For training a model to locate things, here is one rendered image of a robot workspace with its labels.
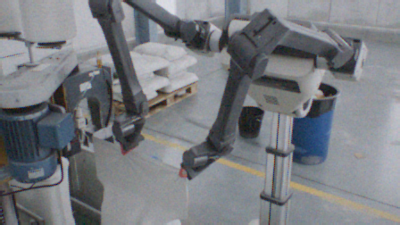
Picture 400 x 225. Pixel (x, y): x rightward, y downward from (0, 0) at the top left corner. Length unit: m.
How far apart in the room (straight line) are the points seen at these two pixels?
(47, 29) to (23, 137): 0.35
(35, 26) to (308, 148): 2.76
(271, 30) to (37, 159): 0.86
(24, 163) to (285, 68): 0.94
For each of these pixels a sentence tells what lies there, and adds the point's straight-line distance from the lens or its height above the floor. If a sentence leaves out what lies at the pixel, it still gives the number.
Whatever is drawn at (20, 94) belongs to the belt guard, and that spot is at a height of 1.41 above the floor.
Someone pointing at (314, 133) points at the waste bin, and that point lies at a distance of 3.56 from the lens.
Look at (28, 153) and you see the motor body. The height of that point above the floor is 1.20.
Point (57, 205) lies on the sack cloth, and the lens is 2.15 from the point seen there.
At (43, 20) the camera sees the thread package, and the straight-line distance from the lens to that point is 1.33.
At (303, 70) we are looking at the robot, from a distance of 1.45.
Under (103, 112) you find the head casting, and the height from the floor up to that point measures 1.14.
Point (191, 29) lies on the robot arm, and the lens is 1.53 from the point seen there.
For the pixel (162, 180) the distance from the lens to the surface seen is 1.50.
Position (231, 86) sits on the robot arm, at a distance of 1.04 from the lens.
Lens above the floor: 1.80
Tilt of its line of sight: 22 degrees down
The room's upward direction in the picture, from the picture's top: straight up
